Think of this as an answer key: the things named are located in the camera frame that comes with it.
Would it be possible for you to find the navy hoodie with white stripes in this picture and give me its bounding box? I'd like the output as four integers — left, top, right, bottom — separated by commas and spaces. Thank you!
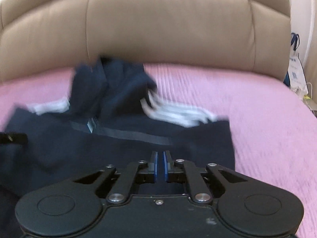
1, 59, 235, 237

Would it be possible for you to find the pink quilted bedspread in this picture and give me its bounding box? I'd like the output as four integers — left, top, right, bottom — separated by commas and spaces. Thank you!
1, 64, 316, 237

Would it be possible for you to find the beige leather headboard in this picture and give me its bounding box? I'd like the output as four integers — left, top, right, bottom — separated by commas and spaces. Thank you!
1, 0, 291, 81

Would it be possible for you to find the white paper bag blue print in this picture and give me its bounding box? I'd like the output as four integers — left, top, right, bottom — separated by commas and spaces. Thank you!
283, 32, 308, 100

